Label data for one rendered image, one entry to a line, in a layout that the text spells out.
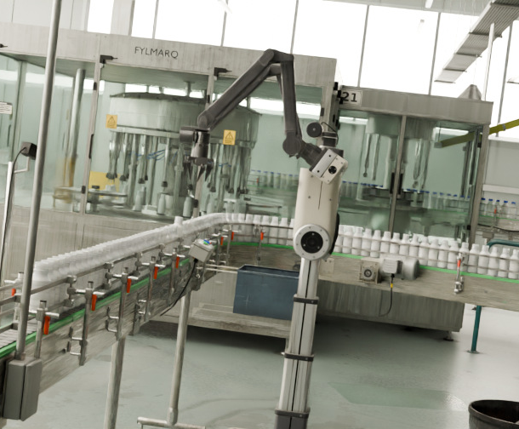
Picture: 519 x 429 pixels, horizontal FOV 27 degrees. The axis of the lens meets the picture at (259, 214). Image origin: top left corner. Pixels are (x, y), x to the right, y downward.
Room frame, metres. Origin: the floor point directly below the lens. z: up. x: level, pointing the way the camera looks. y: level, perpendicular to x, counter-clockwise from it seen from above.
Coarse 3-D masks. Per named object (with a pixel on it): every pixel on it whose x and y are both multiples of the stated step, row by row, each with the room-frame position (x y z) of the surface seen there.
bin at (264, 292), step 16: (240, 272) 5.32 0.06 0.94; (256, 272) 5.31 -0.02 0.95; (272, 272) 5.61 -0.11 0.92; (288, 272) 5.60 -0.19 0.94; (240, 288) 5.31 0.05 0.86; (256, 288) 5.31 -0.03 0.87; (272, 288) 5.30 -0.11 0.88; (288, 288) 5.29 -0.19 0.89; (208, 304) 5.58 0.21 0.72; (240, 304) 5.31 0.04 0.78; (256, 304) 5.31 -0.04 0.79; (272, 304) 5.30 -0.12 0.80; (288, 304) 5.29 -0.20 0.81; (288, 320) 5.29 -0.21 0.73
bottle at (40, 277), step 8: (40, 264) 2.87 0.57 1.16; (40, 272) 2.87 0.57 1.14; (32, 280) 2.86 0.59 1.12; (40, 280) 2.86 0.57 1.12; (48, 280) 2.88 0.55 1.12; (32, 288) 2.86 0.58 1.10; (32, 296) 2.86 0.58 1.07; (40, 296) 2.86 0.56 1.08; (48, 296) 2.88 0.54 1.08; (32, 304) 2.86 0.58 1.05; (32, 320) 2.86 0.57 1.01
